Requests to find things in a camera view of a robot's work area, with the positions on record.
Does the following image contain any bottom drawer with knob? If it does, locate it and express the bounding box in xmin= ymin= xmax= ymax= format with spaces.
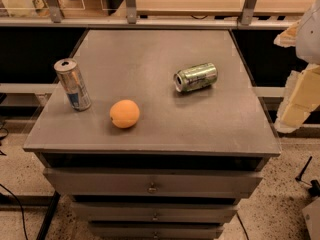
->
xmin=89 ymin=223 xmax=223 ymax=240

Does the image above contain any top drawer with knob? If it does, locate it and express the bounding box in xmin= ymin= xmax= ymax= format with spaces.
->
xmin=43 ymin=168 xmax=262 ymax=199

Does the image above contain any metal railing frame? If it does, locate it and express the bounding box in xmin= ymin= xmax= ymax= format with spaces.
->
xmin=0 ymin=0 xmax=320 ymax=30

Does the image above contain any grey drawer cabinet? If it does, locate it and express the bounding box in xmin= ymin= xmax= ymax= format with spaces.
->
xmin=25 ymin=30 xmax=280 ymax=228

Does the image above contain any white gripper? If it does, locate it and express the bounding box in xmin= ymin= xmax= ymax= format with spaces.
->
xmin=273 ymin=0 xmax=320 ymax=133

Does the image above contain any black antenna device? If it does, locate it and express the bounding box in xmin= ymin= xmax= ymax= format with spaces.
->
xmin=294 ymin=155 xmax=320 ymax=198

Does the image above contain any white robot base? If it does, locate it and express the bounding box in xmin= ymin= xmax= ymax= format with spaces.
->
xmin=302 ymin=197 xmax=320 ymax=240

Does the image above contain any black floor cable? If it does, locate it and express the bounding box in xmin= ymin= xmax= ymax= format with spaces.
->
xmin=0 ymin=183 xmax=30 ymax=240

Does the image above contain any green soda can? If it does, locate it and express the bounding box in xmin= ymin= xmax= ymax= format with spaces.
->
xmin=173 ymin=63 xmax=218 ymax=93

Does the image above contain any orange fruit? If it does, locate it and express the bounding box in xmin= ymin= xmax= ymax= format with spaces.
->
xmin=109 ymin=100 xmax=140 ymax=129

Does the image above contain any drawer with knob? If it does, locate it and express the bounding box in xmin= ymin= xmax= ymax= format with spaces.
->
xmin=72 ymin=202 xmax=236 ymax=224
xmin=43 ymin=168 xmax=262 ymax=199
xmin=89 ymin=223 xmax=223 ymax=240

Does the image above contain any middle drawer with knob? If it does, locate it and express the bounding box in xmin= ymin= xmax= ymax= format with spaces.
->
xmin=72 ymin=202 xmax=236 ymax=224

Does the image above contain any silver blue energy drink can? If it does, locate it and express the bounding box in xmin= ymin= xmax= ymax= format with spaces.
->
xmin=54 ymin=58 xmax=91 ymax=111

